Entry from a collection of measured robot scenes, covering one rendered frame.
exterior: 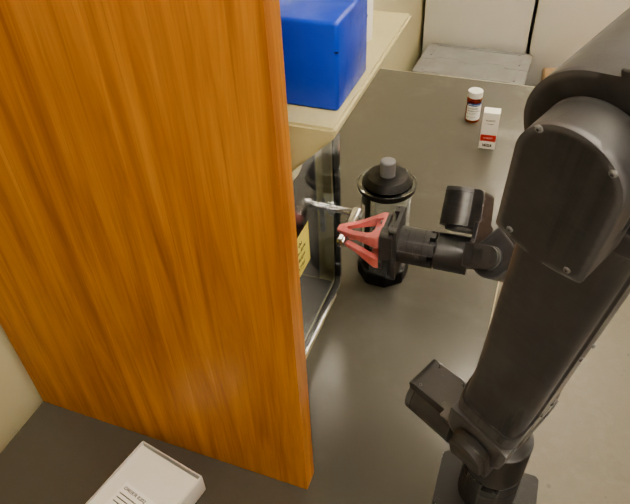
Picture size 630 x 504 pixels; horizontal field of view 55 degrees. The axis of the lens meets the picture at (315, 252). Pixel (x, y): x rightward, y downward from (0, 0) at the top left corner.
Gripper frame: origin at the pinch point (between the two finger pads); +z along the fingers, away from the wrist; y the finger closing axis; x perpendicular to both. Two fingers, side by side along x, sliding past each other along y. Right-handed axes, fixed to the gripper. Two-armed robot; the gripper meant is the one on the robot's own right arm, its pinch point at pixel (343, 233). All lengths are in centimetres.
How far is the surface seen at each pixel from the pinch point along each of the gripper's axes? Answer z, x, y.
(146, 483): 18.7, 37.7, -21.7
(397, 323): -8.2, -7.1, -26.1
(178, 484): 14.1, 36.4, -21.7
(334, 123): -5.7, 19.9, 31.2
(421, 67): 33, -252, -89
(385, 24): -4.2, -6.1, 31.0
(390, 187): -3.5, -17.1, -2.3
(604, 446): -69, -58, -121
